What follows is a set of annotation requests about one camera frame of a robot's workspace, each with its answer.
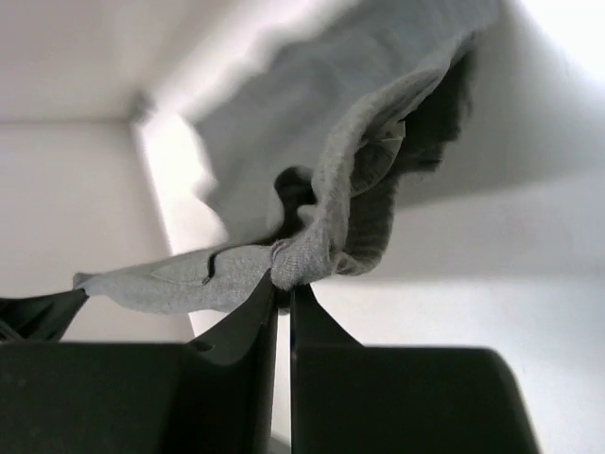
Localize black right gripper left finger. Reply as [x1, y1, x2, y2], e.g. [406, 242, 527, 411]
[1, 276, 277, 453]

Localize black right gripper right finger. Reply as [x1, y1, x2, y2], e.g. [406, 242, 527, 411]
[290, 286, 539, 454]

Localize grey shorts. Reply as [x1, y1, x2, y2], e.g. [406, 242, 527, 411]
[74, 1, 498, 314]

